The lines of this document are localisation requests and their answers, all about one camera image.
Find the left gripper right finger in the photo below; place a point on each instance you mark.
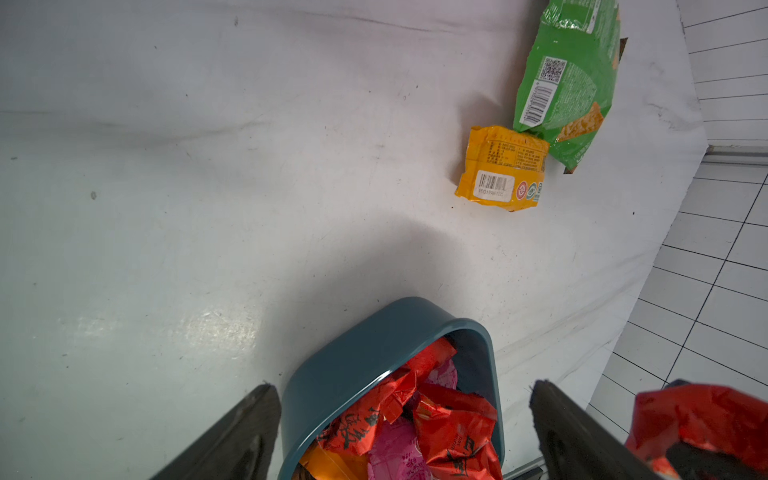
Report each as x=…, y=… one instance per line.
x=574, y=446

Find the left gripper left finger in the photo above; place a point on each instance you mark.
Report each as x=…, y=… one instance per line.
x=238, y=446

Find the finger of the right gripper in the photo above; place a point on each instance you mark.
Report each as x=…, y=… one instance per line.
x=693, y=463

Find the red tea bag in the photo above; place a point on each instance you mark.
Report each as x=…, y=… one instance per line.
x=710, y=417
x=354, y=431
x=430, y=358
x=454, y=432

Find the orange tea bag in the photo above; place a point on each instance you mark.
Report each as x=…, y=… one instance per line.
x=326, y=465

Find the purple tea bag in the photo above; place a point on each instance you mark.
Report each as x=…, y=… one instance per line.
x=395, y=454

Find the yellow snack packet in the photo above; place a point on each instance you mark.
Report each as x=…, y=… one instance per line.
x=503, y=168

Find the pink tea bag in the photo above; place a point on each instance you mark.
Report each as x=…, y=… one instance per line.
x=445, y=375

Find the teal plastic storage box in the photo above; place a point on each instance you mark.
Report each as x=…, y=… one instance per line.
x=341, y=372

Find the green snack packet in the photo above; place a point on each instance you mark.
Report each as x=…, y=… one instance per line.
x=571, y=71

